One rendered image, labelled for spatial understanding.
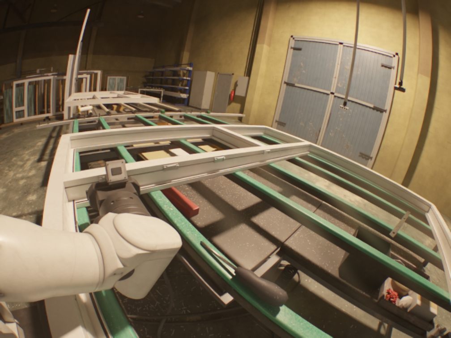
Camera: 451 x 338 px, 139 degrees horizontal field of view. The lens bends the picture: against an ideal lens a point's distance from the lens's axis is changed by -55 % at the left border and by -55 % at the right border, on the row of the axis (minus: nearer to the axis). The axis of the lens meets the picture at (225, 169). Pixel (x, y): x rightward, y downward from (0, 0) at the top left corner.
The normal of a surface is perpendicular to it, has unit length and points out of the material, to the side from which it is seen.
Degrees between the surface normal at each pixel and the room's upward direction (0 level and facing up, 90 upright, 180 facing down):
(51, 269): 70
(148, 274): 80
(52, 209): 0
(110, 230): 11
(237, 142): 90
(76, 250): 43
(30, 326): 0
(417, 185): 90
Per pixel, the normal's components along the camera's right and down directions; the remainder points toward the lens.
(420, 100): -0.72, 0.16
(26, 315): 0.18, -0.90
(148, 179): 0.66, 0.40
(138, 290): 0.49, 0.27
